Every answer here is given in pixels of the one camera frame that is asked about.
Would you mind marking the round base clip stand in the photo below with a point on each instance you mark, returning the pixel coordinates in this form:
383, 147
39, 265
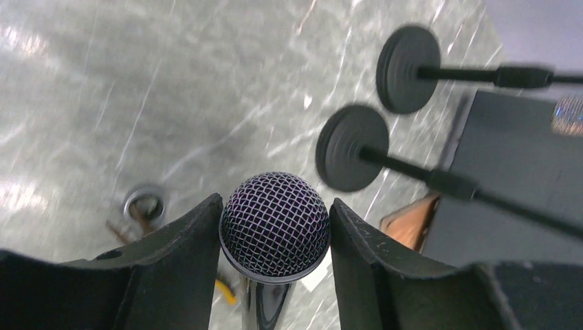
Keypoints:
409, 68

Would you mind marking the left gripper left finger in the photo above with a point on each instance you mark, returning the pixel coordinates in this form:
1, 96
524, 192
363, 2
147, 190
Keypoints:
165, 280

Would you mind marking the round base shock mount stand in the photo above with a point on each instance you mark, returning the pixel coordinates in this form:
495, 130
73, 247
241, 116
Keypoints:
352, 150

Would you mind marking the white pvc elbow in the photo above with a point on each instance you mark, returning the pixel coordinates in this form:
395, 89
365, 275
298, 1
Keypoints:
316, 277

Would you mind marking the black network switch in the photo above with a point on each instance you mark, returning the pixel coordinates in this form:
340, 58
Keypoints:
506, 144

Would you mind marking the brown wooden board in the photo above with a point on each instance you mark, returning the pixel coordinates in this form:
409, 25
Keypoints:
409, 225

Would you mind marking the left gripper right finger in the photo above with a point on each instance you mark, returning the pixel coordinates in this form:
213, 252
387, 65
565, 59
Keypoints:
382, 284

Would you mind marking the black silver-mesh microphone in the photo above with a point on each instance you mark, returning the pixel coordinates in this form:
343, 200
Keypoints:
274, 230

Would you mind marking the silver ratchet wrench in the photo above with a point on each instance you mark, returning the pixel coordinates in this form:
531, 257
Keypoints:
146, 202

